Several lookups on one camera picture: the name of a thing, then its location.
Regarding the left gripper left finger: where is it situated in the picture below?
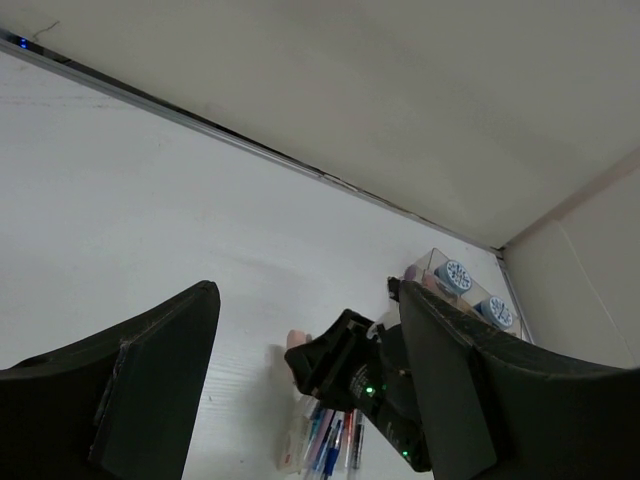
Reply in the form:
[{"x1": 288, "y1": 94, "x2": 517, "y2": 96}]
[{"x1": 1, "y1": 281, "x2": 220, "y2": 479}]

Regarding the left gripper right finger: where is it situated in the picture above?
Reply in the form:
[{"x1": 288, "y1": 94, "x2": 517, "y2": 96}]
[{"x1": 398, "y1": 281, "x2": 639, "y2": 479}]

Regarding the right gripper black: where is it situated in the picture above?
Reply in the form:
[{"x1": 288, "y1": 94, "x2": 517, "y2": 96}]
[{"x1": 284, "y1": 309, "x2": 431, "y2": 471}]

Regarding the pink white stapler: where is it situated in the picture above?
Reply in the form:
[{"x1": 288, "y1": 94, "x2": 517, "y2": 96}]
[{"x1": 285, "y1": 328, "x2": 314, "y2": 386}]

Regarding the blue round jar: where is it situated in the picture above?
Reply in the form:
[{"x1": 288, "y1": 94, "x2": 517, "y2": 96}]
[
  {"x1": 474, "y1": 296, "x2": 514, "y2": 330},
  {"x1": 434, "y1": 260, "x2": 474, "y2": 295}
]

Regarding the pink capped pencil tube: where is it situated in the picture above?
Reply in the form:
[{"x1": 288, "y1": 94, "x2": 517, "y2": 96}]
[{"x1": 403, "y1": 264, "x2": 459, "y2": 302}]

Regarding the clear desk organizer box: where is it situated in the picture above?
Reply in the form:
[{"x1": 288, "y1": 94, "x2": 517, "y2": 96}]
[{"x1": 406, "y1": 248, "x2": 523, "y2": 340}]

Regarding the teal capped pen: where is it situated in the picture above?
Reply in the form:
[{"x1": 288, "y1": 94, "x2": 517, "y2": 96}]
[{"x1": 307, "y1": 405, "x2": 325, "y2": 448}]

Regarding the orange capped pen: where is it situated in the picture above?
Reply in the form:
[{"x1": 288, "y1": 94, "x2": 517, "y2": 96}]
[{"x1": 342, "y1": 411, "x2": 355, "y2": 470}]

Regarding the blue capped pen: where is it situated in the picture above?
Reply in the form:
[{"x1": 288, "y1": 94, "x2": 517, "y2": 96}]
[{"x1": 320, "y1": 417, "x2": 344, "y2": 480}]

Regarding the black capped pen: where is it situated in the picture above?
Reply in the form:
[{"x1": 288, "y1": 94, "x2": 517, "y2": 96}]
[{"x1": 350, "y1": 422, "x2": 364, "y2": 471}]

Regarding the right aluminium rail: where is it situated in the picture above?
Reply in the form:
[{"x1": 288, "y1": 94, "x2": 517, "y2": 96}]
[{"x1": 497, "y1": 253, "x2": 532, "y2": 343}]

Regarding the aluminium rail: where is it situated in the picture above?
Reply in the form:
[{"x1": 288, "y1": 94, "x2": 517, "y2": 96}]
[
  {"x1": 1, "y1": 29, "x2": 503, "y2": 259},
  {"x1": 497, "y1": 253, "x2": 532, "y2": 343}
]

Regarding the back aluminium rail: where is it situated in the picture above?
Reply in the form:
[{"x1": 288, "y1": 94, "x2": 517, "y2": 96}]
[{"x1": 1, "y1": 29, "x2": 503, "y2": 259}]

